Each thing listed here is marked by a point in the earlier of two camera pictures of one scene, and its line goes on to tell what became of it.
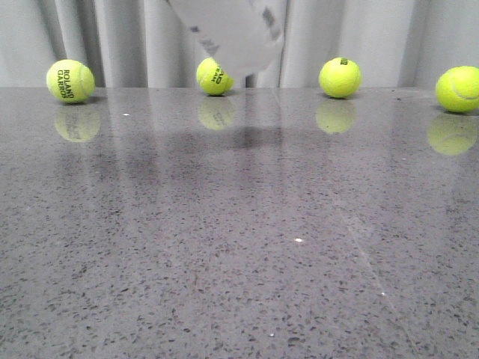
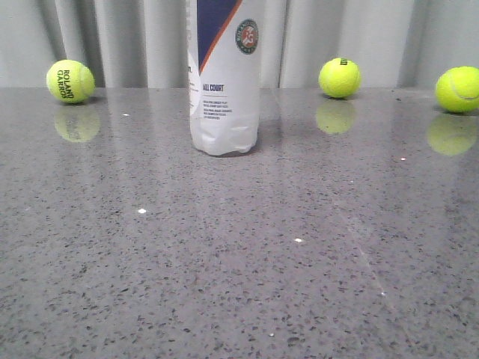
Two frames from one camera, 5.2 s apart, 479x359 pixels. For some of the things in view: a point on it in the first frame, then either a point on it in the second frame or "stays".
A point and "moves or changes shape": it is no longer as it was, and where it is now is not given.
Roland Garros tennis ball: x=70 y=81 stays
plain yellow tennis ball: x=457 y=89 stays
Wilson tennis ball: x=340 y=77 stays
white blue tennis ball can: x=244 y=37 moves or changes shape
